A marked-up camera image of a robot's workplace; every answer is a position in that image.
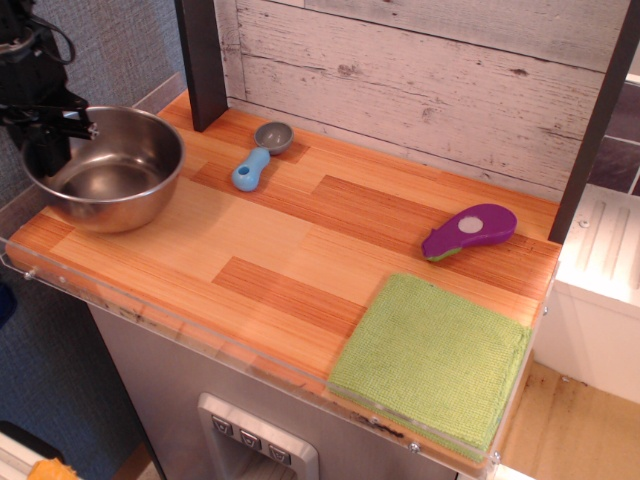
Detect silver dispenser panel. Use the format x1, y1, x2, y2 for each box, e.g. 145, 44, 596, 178
197, 392, 320, 479

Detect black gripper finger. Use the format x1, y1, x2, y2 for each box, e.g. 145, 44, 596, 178
22, 124, 70, 176

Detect dark right shelf post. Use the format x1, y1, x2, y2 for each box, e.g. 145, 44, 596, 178
548, 0, 639, 244

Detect dark shelf post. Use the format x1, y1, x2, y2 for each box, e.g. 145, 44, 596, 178
548, 0, 639, 244
174, 0, 228, 132

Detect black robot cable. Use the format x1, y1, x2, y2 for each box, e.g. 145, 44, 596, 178
29, 14, 77, 65

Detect white toy sink unit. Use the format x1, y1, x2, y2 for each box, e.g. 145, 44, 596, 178
529, 74, 640, 406

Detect dark left shelf post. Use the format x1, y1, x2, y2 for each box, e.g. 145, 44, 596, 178
174, 0, 228, 132

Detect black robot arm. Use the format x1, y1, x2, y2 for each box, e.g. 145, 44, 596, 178
1, 1, 97, 177

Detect stainless steel pot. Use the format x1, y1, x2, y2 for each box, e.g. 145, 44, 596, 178
22, 106, 185, 233

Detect blue grey toy scoop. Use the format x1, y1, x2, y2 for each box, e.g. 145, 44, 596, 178
231, 122, 294, 192

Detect orange object bottom left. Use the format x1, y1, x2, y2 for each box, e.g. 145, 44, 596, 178
27, 459, 78, 480

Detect purple toy eggplant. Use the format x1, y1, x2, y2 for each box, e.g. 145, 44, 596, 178
421, 203, 518, 262

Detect grey toy fridge cabinet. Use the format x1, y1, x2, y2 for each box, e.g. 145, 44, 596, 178
90, 307, 457, 479

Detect green folded cloth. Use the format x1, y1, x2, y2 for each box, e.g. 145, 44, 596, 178
329, 274, 532, 461

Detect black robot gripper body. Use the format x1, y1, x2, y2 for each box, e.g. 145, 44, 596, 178
1, 51, 98, 140

